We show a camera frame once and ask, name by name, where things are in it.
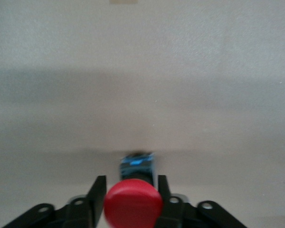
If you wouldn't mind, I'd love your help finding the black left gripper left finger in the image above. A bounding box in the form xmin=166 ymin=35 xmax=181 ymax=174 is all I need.
xmin=54 ymin=175 xmax=107 ymax=228

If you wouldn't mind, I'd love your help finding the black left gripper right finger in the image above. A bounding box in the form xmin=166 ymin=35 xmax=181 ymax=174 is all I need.
xmin=154 ymin=174 xmax=195 ymax=228

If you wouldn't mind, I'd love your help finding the red push button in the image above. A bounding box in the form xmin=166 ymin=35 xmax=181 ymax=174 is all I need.
xmin=103 ymin=151 xmax=164 ymax=228

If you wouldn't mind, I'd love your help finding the beige tape patch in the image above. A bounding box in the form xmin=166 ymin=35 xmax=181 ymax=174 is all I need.
xmin=108 ymin=0 xmax=139 ymax=5

